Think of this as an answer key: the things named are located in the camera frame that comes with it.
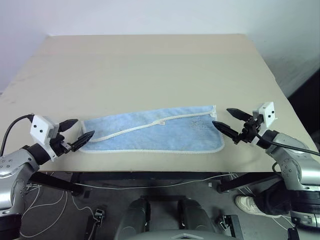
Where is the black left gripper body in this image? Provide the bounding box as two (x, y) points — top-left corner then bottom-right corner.
(50, 133), (76, 157)

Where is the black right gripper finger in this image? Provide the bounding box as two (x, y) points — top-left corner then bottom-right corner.
(225, 107), (253, 123)
(211, 120), (241, 145)

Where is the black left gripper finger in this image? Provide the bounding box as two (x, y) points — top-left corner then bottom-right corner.
(58, 118), (79, 134)
(68, 130), (96, 152)

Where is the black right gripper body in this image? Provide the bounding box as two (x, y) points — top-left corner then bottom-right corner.
(235, 115), (263, 146)

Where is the light blue towel white trim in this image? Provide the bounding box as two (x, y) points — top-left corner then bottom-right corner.
(79, 104), (225, 154)

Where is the black background panel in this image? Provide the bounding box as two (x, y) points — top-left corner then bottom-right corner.
(286, 66), (320, 135)

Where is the white sneaker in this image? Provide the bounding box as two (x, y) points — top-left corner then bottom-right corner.
(234, 194), (269, 216)

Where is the dark trouser leg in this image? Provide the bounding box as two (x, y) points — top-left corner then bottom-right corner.
(253, 181), (294, 216)

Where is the dark grey rounded shape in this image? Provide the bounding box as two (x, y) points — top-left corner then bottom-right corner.
(114, 198), (151, 240)
(176, 198), (221, 240)

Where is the grey robot torso plate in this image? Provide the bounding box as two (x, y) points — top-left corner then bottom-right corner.
(136, 231), (232, 240)

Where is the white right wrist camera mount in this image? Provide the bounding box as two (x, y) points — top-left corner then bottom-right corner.
(251, 101), (279, 146)

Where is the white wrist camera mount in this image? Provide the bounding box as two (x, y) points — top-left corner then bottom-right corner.
(251, 101), (279, 146)
(29, 114), (62, 160)

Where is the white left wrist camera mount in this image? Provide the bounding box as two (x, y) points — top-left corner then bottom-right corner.
(29, 114), (62, 160)

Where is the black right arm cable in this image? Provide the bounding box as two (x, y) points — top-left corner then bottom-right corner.
(259, 135), (320, 157)

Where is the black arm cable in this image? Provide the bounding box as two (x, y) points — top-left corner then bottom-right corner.
(259, 135), (320, 157)
(0, 114), (35, 156)

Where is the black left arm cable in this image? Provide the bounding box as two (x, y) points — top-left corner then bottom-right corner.
(0, 114), (35, 156)

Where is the thin white cord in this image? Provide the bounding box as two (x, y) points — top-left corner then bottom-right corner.
(18, 172), (253, 238)

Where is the black floor bracket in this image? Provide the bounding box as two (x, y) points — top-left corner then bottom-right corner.
(216, 213), (243, 240)
(86, 206), (107, 240)

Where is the black metal table frame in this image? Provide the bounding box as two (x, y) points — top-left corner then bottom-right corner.
(29, 171), (285, 197)

